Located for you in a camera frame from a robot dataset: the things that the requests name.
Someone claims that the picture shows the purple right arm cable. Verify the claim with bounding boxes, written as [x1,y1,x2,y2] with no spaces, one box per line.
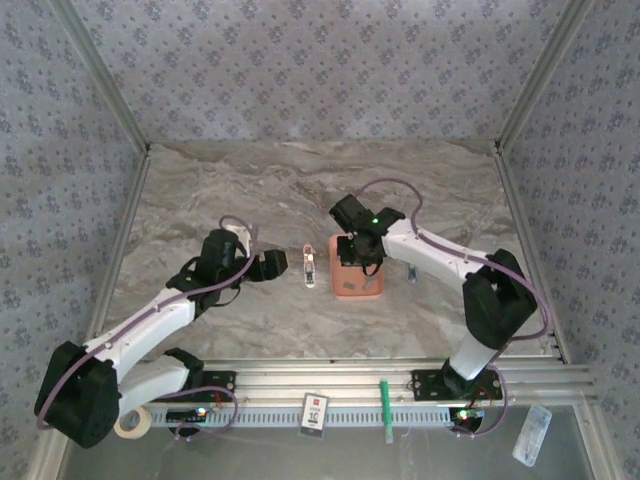
[349,178,551,440]

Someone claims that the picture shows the clear plastic package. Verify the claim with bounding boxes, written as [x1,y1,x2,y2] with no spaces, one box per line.
[511,403,554,467]

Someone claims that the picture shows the black and white card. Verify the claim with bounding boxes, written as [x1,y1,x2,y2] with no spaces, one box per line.
[298,392,330,440]

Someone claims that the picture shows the green marker pen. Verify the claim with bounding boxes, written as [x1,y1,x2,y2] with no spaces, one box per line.
[379,378,395,446]

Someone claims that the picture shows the controller board green light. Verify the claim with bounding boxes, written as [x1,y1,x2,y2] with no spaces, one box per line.
[448,407,486,434]
[166,407,209,422]

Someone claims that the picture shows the masking tape roll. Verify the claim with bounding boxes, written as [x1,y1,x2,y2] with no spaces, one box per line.
[113,405,153,440]

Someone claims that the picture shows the left controller board green light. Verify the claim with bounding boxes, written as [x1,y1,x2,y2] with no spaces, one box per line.
[166,407,209,422]

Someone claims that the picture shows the aluminium frame post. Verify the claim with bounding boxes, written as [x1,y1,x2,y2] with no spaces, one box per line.
[49,0,151,151]
[494,0,596,151]

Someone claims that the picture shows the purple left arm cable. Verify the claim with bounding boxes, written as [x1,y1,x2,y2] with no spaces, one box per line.
[33,214,260,444]

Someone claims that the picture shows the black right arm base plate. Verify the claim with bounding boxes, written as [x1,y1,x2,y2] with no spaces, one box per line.
[410,368,504,401]

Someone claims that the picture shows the pink plastic tray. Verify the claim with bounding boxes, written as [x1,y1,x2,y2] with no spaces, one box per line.
[327,234,386,301]

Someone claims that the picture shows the right controller board green light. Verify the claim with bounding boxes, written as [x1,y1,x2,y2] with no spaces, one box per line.
[448,407,486,434]

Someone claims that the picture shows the aluminium mounting rail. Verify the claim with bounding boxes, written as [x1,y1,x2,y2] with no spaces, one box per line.
[54,357,599,404]

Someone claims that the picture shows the aluminium side rail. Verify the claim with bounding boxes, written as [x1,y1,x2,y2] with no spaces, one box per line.
[492,144,571,364]
[89,144,154,346]

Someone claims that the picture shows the grey slotted cable duct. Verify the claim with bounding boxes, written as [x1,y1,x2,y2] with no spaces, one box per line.
[144,407,461,429]

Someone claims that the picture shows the pink and white stapler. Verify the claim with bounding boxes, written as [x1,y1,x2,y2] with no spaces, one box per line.
[301,243,320,290]

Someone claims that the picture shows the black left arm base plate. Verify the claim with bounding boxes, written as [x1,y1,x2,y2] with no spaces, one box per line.
[146,369,238,403]

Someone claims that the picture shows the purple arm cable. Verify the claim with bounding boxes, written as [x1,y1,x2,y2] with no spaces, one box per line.
[349,178,551,440]
[33,214,260,444]

